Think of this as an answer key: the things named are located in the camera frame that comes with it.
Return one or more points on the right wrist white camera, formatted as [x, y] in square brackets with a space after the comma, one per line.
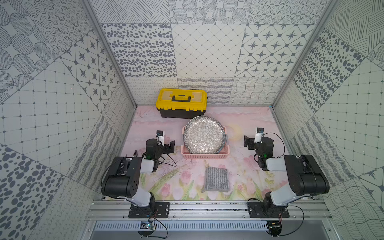
[259, 135]

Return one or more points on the speckled silver plate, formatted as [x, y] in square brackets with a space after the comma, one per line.
[204, 135]

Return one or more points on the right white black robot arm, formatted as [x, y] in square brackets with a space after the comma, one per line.
[305, 177]

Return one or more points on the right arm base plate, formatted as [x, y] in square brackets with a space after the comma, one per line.
[268, 210]

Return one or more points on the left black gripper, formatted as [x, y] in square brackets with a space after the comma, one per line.
[167, 147]

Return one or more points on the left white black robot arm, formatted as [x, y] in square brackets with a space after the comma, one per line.
[121, 179]

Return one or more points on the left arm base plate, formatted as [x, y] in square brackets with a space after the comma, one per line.
[149, 209]

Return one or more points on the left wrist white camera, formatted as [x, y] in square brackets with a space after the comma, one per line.
[160, 136]

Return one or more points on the wrist white camera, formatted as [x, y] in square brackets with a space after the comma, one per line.
[160, 136]
[259, 135]

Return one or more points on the pink plastic basket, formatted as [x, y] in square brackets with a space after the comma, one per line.
[223, 154]

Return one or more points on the left circuit board module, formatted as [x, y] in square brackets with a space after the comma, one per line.
[146, 229]

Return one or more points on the yellow black toolbox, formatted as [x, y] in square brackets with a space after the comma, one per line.
[181, 103]

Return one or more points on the right black module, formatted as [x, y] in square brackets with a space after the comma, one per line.
[274, 228]

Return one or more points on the aluminium mounting rail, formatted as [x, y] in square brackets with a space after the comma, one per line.
[208, 210]

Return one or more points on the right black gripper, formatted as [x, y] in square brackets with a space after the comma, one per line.
[251, 142]

